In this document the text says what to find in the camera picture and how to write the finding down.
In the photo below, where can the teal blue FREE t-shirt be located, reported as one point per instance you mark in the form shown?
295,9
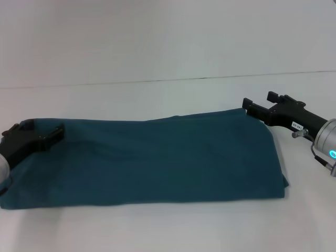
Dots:
157,162

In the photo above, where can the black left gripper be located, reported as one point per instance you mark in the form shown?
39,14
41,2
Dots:
18,143

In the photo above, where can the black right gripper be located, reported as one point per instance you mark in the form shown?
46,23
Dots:
296,115

